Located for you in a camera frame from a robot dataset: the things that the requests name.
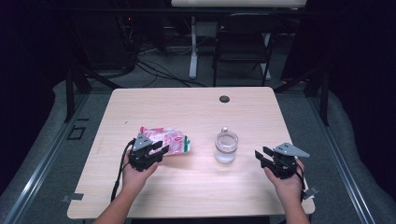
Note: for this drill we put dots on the black folding chair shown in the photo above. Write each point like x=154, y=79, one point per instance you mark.
x=246, y=37

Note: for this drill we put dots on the white desk with white legs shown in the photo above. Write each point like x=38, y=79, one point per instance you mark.
x=236, y=3

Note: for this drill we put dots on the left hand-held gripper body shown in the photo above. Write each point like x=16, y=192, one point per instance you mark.
x=140, y=158

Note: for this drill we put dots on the person's left hand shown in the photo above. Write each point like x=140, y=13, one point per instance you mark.
x=134, y=179

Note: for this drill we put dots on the black metal stand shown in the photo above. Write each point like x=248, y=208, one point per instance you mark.
x=325, y=99
x=70, y=93

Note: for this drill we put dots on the aluminium floor rail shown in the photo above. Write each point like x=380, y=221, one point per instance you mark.
x=40, y=169
x=345, y=168

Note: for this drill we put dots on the person's right hand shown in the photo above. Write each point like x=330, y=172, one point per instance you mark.
x=288, y=188

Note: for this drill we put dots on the clear glass jar with lid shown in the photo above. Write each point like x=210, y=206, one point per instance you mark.
x=226, y=146

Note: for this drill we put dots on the red and white plastic bag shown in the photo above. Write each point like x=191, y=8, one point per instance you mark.
x=174, y=141

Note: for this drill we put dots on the grey tape piece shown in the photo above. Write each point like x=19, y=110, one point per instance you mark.
x=73, y=197
x=311, y=193

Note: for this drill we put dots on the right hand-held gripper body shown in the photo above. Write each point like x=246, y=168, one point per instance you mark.
x=281, y=166

